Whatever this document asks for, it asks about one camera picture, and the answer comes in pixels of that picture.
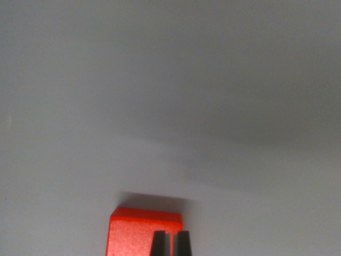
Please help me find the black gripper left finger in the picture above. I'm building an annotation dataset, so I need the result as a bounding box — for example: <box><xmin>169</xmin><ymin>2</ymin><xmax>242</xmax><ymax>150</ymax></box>
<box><xmin>149</xmin><ymin>230</ymin><xmax>171</xmax><ymax>256</ymax></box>

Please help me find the red wooden cube block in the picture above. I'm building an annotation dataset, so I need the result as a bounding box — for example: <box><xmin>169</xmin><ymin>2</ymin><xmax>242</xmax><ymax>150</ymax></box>
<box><xmin>106</xmin><ymin>206</ymin><xmax>184</xmax><ymax>256</ymax></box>

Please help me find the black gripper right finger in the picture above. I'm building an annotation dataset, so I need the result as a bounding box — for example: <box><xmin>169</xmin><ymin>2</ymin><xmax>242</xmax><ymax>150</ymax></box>
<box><xmin>173</xmin><ymin>230</ymin><xmax>193</xmax><ymax>256</ymax></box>

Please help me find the white plastic tray bin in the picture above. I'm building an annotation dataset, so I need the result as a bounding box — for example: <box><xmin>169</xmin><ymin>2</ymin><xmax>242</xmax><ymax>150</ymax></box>
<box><xmin>0</xmin><ymin>0</ymin><xmax>341</xmax><ymax>256</ymax></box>

